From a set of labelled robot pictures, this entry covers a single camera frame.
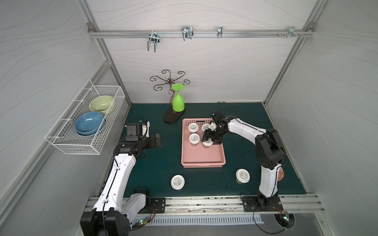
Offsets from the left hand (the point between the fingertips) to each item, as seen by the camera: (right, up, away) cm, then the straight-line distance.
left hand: (153, 138), depth 79 cm
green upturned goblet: (+13, +21, +10) cm, 27 cm away
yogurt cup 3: (+14, -22, -4) cm, 26 cm away
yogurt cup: (+22, +5, +18) cm, 29 cm away
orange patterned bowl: (+71, -20, +1) cm, 74 cm away
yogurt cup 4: (+48, -20, -2) cm, 52 cm away
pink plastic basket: (+26, -14, +13) cm, 32 cm away
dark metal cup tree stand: (+5, +12, +32) cm, 35 cm away
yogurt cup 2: (+30, +5, +18) cm, 36 cm away
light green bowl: (-24, +19, -6) cm, 31 cm away
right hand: (+30, -3, +13) cm, 33 cm away
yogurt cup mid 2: (+30, -5, +9) cm, 32 cm away
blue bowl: (-25, +9, -14) cm, 30 cm away
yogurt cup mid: (+23, -2, +13) cm, 26 cm away
